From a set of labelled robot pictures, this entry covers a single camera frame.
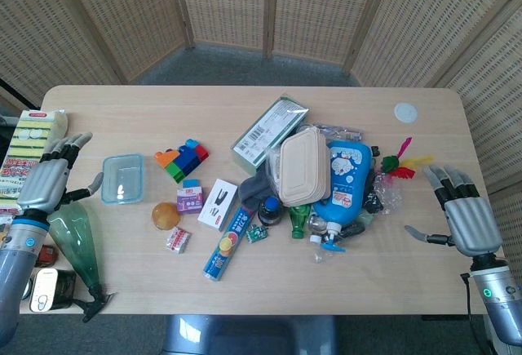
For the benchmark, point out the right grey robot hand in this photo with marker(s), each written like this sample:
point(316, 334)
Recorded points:
point(473, 218)

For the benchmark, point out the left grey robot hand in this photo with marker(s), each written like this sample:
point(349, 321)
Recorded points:
point(38, 185)

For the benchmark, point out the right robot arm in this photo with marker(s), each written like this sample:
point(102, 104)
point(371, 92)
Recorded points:
point(495, 294)

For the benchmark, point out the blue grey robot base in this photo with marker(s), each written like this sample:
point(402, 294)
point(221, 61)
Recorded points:
point(249, 334)

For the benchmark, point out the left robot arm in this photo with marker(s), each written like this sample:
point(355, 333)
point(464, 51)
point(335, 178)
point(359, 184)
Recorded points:
point(14, 261)

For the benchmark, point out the colourful feather shuttlecock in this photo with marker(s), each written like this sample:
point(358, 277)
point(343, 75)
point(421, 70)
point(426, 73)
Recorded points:
point(401, 165)

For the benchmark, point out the colourful building blocks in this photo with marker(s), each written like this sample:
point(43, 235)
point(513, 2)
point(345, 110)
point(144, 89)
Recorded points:
point(182, 161)

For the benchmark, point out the yellow green sponge pack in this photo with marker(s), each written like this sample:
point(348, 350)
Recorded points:
point(26, 155)

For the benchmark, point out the green plastic spray bottle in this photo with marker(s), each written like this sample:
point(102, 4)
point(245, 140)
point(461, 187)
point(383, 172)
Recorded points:
point(77, 240)

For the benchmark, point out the red box with label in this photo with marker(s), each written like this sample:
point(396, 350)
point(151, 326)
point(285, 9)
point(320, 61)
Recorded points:
point(47, 256)

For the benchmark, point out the clear blue plastic container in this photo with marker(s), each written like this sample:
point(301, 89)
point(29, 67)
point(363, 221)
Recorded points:
point(122, 179)

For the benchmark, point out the black item under bottle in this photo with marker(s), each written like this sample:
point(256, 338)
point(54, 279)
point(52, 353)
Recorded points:
point(371, 192)

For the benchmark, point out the white round table cap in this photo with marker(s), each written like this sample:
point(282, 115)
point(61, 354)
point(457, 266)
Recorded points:
point(405, 112)

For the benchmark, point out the blue detergent bottle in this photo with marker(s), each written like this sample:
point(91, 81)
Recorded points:
point(344, 185)

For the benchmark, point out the red white candy packet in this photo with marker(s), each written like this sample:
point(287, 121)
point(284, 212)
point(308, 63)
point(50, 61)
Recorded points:
point(178, 240)

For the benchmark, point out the purple white small box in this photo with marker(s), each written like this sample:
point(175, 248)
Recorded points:
point(190, 200)

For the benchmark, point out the beige lunch box stack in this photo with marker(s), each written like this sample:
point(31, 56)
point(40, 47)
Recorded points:
point(303, 167)

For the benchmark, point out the white stapler box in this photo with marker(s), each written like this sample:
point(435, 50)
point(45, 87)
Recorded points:
point(217, 204)

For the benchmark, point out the blue cling film box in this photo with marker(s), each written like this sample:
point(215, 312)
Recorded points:
point(226, 247)

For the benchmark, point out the dark ink bottle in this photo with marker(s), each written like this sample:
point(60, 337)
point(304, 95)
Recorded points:
point(269, 211)

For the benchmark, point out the grey cloth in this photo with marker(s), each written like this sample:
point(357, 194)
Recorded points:
point(253, 192)

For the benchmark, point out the small green circuit board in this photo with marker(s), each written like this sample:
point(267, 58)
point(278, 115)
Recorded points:
point(257, 233)

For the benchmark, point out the green white long box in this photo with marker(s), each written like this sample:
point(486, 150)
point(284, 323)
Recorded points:
point(269, 132)

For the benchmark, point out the folding rattan screen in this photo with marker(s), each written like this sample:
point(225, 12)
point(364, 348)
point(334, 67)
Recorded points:
point(261, 8)

